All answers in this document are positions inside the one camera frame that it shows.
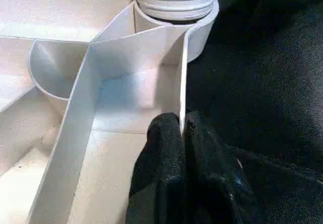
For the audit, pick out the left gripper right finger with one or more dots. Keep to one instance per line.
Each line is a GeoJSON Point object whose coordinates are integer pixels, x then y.
{"type": "Point", "coordinates": [217, 183]}

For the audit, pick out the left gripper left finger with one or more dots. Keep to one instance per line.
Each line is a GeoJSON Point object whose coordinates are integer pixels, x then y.
{"type": "Point", "coordinates": [160, 173]}

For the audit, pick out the white plastic table top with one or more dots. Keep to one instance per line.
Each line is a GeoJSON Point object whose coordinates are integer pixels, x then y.
{"type": "Point", "coordinates": [65, 93]}

